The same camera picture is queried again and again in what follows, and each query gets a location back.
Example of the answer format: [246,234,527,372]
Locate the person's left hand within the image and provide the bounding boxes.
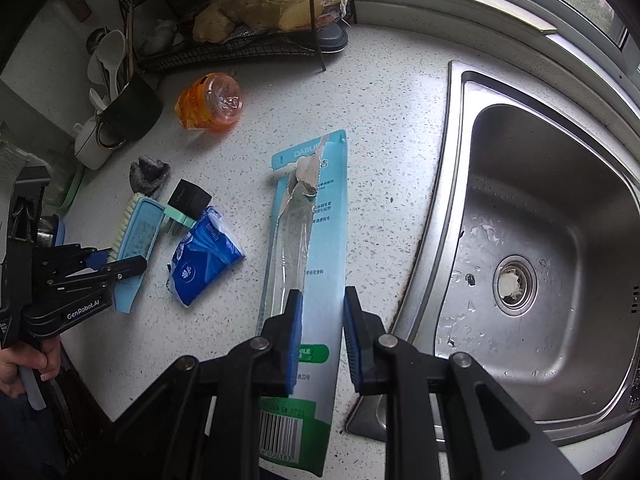
[0,337,63,401]

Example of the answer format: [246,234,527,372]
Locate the sink drain strainer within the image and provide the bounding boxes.
[492,255,538,317]

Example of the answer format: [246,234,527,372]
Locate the dark grey round lid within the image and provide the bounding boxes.
[317,24,349,54]

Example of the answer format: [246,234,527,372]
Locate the blue scrub brush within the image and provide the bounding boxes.
[109,195,166,314]

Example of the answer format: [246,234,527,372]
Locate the stainless steel sink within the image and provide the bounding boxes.
[345,60,640,448]

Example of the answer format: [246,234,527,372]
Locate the dark crumpled cloth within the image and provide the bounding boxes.
[129,156,172,196]

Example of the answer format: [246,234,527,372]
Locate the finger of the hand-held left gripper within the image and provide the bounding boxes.
[50,256,148,302]
[42,244,109,276]

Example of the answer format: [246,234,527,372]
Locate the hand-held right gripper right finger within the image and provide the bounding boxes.
[343,286,581,480]

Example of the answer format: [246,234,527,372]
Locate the black wire rack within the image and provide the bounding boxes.
[114,0,358,73]

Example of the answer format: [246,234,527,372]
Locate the orange plastic container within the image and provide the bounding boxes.
[175,72,244,133]

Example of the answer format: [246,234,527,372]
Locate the light blue toothbrush package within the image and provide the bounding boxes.
[256,129,348,478]

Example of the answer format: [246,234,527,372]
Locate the black green charger plug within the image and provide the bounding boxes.
[161,178,210,236]

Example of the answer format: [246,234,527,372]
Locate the blue tissue packet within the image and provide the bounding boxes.
[166,205,246,309]

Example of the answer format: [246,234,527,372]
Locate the pale green tray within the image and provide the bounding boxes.
[44,162,87,211]

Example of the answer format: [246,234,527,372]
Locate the white rice spoon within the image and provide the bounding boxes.
[87,29,127,101]

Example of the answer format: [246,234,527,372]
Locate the black utensil cup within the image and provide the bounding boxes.
[97,74,164,142]

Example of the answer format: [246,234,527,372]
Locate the white mug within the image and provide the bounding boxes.
[74,115,126,171]

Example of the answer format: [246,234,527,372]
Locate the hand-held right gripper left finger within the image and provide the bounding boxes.
[112,289,304,480]

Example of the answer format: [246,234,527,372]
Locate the steel kettle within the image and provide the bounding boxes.
[36,214,63,247]

